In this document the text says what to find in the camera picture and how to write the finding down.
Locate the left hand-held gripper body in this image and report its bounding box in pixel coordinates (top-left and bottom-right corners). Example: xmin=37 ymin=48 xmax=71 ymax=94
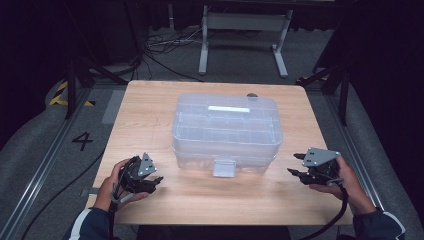
xmin=117 ymin=152 xmax=158 ymax=195

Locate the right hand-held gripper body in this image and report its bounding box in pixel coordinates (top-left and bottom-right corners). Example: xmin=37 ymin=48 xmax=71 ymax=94
xmin=301 ymin=147 xmax=343 ymax=186

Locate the translucent plastic storage box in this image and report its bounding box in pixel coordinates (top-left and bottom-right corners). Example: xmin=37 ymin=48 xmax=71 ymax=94
xmin=173 ymin=133 xmax=284 ymax=178

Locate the translucent plastic box lid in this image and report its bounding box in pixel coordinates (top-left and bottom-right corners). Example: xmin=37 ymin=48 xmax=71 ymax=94
xmin=171 ymin=92 xmax=284 ymax=148

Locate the person's left hand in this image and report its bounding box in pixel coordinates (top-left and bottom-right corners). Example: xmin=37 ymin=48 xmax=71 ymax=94
xmin=94 ymin=157 xmax=151 ymax=212

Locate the person's right hand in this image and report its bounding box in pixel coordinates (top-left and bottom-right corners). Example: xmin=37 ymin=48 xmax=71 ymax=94
xmin=308 ymin=155 xmax=378 ymax=215

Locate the black metal stand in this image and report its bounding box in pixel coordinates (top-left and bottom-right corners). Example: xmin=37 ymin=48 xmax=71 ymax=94
xmin=64 ymin=54 xmax=130 ymax=120
xmin=295 ymin=61 xmax=352 ymax=127

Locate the yellow black hazard tape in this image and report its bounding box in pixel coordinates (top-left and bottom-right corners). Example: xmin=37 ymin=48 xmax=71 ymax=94
xmin=48 ymin=81 xmax=97 ymax=108

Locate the metal floor rail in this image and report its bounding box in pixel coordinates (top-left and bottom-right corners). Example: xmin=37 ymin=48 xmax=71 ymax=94
xmin=323 ymin=93 xmax=385 ymax=210
xmin=0 ymin=87 xmax=93 ymax=236

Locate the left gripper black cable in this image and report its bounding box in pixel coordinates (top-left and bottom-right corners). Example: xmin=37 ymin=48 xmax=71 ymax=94
xmin=107 ymin=156 xmax=141 ymax=240

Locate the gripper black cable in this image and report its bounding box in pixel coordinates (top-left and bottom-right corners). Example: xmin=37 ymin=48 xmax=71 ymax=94
xmin=298 ymin=178 xmax=350 ymax=240
xmin=107 ymin=156 xmax=141 ymax=240

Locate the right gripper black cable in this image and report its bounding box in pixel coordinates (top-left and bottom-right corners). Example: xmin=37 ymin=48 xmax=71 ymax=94
xmin=298 ymin=178 xmax=350 ymax=240

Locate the black floor cable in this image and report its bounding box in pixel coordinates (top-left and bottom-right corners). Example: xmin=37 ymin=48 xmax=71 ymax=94
xmin=20 ymin=149 xmax=107 ymax=240

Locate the tangle of floor cables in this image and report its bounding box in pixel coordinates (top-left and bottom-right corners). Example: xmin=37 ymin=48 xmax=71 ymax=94
xmin=141 ymin=27 xmax=205 ymax=84

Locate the white metal desk frame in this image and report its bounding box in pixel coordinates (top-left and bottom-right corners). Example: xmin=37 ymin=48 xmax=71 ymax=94
xmin=198 ymin=4 xmax=294 ymax=80

